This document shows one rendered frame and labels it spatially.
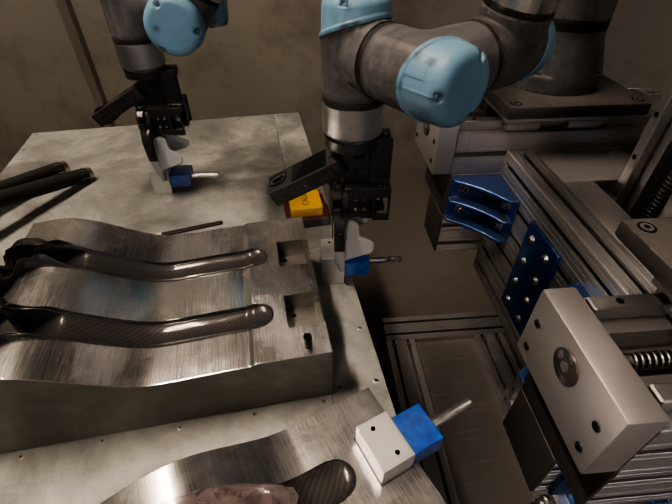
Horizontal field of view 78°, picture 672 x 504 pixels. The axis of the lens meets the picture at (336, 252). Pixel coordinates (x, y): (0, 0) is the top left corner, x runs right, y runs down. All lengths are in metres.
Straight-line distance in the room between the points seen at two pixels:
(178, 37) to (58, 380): 0.43
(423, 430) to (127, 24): 0.72
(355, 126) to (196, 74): 1.87
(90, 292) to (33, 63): 2.08
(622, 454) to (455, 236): 0.53
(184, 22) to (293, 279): 0.36
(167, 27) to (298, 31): 1.62
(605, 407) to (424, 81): 0.30
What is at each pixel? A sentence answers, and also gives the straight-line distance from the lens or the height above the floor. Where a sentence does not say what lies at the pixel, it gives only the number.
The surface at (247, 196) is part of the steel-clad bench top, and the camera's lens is 0.89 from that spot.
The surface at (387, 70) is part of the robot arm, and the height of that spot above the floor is 1.15.
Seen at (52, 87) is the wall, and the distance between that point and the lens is 2.60.
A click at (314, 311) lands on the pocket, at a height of 0.86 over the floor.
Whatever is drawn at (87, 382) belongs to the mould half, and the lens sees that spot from 0.51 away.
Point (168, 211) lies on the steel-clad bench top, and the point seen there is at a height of 0.80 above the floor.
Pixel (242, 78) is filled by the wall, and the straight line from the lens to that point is 2.31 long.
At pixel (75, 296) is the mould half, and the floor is 0.92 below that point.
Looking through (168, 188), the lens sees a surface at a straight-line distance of 0.94.
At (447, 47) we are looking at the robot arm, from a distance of 0.41.
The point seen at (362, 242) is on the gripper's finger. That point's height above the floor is 0.89.
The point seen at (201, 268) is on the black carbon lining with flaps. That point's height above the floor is 0.88.
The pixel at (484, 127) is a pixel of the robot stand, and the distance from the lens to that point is 0.76.
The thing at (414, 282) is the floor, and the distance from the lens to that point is 1.83.
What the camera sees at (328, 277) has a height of 0.81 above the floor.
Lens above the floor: 1.28
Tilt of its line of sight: 41 degrees down
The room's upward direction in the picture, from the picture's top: straight up
